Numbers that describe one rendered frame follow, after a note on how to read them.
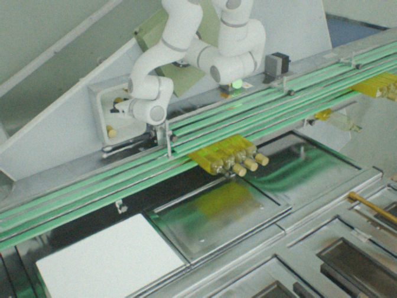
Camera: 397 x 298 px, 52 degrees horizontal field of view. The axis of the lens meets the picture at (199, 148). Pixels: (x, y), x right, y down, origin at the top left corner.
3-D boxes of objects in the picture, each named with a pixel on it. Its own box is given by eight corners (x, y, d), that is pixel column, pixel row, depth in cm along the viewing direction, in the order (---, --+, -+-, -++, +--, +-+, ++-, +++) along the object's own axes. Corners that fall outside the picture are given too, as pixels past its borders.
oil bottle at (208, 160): (184, 154, 172) (214, 178, 157) (183, 143, 169) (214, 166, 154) (195, 149, 175) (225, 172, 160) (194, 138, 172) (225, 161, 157)
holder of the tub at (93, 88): (100, 148, 163) (108, 157, 157) (86, 85, 148) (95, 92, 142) (138, 135, 170) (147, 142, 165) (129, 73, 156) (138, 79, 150)
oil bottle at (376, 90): (345, 87, 220) (392, 105, 200) (347, 77, 217) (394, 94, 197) (352, 84, 222) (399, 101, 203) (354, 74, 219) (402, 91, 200)
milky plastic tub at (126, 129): (97, 138, 159) (107, 147, 153) (86, 85, 147) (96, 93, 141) (137, 124, 167) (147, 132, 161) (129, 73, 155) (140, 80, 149)
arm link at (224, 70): (193, 51, 138) (221, 65, 127) (224, 39, 143) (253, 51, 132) (197, 77, 144) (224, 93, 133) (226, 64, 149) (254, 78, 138)
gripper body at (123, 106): (130, 125, 134) (117, 120, 143) (156, 115, 139) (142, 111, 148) (124, 103, 131) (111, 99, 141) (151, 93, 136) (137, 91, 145)
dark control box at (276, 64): (264, 71, 197) (276, 75, 191) (264, 55, 193) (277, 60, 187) (276, 67, 201) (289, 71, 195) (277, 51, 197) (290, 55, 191)
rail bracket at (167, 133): (158, 151, 162) (174, 165, 154) (153, 113, 153) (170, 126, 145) (164, 148, 164) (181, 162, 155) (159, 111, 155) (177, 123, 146)
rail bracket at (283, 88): (267, 87, 185) (289, 97, 176) (268, 72, 181) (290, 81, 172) (274, 85, 187) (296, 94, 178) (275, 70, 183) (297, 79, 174)
